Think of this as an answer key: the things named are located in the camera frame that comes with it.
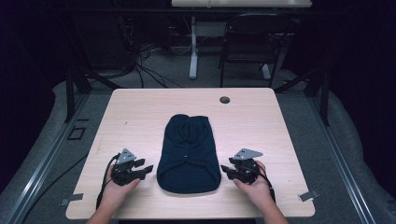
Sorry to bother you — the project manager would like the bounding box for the white desk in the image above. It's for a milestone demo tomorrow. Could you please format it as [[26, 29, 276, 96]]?
[[170, 0, 314, 81]]

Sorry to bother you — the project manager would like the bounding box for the aluminium floor rail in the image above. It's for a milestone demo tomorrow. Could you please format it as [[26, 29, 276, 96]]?
[[5, 92, 92, 224], [305, 92, 378, 224]]

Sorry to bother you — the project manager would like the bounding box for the person's left hand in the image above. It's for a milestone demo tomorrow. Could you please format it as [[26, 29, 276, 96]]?
[[100, 177, 142, 210]]

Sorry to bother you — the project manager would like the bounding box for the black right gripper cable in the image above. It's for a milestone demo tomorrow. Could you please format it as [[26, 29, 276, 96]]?
[[254, 161, 277, 203]]

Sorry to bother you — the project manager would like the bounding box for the black metal frame stand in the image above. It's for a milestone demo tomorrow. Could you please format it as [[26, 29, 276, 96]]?
[[63, 60, 123, 124], [273, 65, 332, 128]]

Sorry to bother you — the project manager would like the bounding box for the grey tape strip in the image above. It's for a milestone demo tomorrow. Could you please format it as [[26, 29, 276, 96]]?
[[297, 189, 320, 203], [60, 192, 85, 207]]

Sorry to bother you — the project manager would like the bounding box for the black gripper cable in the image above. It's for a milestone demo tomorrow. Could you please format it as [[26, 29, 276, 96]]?
[[254, 161, 277, 203], [95, 152, 121, 210]]

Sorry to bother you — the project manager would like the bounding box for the bundle of black floor cables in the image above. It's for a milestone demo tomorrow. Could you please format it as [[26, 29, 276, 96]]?
[[117, 15, 185, 90]]

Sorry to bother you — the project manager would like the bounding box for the dark navy shirt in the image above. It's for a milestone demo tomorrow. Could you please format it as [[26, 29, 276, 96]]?
[[156, 113, 222, 195]]

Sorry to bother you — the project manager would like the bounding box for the person's right hand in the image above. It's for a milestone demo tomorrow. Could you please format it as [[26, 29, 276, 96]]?
[[233, 160, 276, 210]]

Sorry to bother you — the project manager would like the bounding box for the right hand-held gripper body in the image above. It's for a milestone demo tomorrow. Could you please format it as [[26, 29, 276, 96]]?
[[231, 147, 264, 186]]

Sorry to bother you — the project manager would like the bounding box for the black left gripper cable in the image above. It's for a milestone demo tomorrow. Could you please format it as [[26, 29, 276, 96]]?
[[95, 152, 121, 210]]

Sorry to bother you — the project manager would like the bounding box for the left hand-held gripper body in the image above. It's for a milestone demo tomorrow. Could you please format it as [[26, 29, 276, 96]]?
[[110, 148, 141, 187]]

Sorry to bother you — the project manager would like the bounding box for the black folding chair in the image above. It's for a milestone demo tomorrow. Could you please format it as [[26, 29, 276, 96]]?
[[217, 12, 294, 89]]

